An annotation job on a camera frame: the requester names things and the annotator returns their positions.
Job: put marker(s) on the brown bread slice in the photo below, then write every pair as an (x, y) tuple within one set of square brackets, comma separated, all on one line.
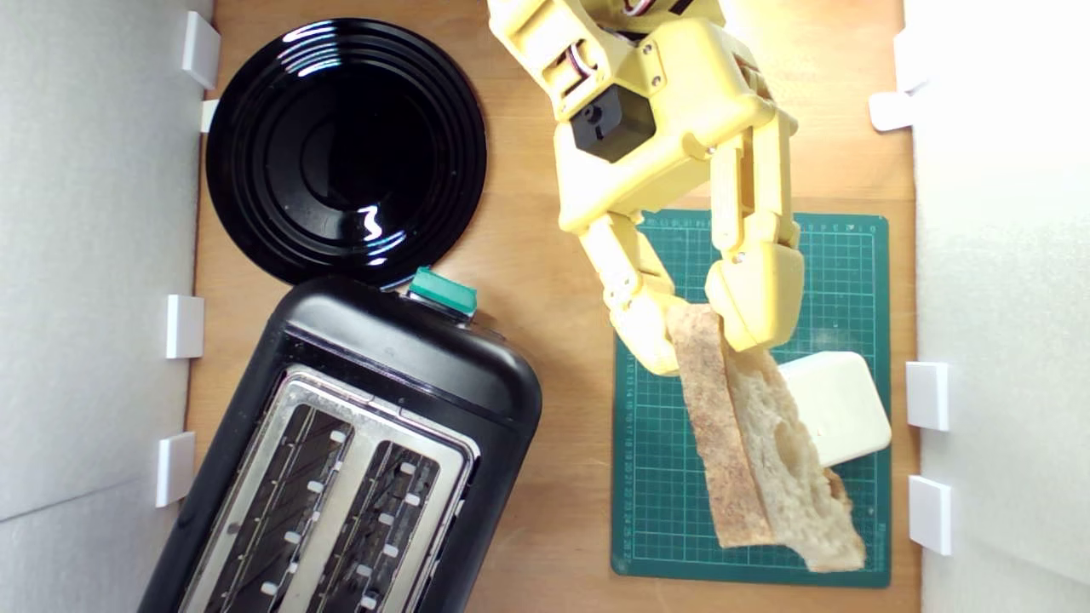
[(749, 460)]

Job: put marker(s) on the green toaster lever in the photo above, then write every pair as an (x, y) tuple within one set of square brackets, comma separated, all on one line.
[(443, 291)]

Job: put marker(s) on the black two-slot toaster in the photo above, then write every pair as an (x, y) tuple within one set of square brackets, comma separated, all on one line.
[(400, 358)]

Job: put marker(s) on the white rounded block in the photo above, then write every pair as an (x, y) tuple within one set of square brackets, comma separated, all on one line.
[(843, 400)]

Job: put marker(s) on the green cutting mat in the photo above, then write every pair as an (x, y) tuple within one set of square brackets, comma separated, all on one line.
[(656, 477)]

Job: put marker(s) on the black round plate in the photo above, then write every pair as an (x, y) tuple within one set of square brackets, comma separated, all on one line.
[(341, 153)]

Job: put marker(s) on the white wall clip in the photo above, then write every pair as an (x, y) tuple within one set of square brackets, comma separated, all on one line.
[(890, 111), (183, 326), (209, 115), (174, 468), (930, 515), (904, 60), (200, 47), (928, 396)]

